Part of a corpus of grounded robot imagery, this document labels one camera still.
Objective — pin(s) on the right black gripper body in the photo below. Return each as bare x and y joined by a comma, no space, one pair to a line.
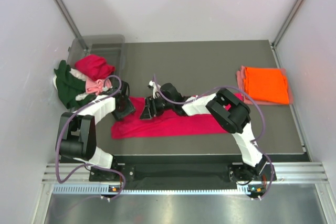
162,105

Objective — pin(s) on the light pink t shirt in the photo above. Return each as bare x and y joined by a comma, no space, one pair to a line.
97,87

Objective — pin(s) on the aluminium frame post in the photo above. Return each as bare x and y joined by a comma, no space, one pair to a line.
70,22
287,22

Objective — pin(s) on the magenta t shirt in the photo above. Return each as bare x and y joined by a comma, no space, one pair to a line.
168,124

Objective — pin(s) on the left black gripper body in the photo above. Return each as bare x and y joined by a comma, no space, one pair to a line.
124,110

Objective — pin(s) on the dark green t shirt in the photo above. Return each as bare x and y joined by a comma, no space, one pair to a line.
71,90

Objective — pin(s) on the slotted grey cable duct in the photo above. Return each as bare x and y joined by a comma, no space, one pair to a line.
108,189

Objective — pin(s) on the left aluminium frame post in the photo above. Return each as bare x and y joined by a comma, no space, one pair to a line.
70,22

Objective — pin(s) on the grey plastic bin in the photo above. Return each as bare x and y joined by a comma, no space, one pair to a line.
110,47

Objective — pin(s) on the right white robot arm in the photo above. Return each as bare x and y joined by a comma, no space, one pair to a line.
230,113

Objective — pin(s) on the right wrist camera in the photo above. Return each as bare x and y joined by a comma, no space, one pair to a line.
154,88

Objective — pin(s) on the folded orange t shirt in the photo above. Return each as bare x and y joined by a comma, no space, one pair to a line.
265,84

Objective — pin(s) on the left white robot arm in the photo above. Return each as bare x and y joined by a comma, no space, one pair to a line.
77,133

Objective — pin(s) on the white t shirt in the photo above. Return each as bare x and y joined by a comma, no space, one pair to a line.
77,74

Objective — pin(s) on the red t shirt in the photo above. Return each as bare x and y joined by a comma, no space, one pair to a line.
95,67

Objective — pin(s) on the right aluminium frame post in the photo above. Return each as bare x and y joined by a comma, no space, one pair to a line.
287,22

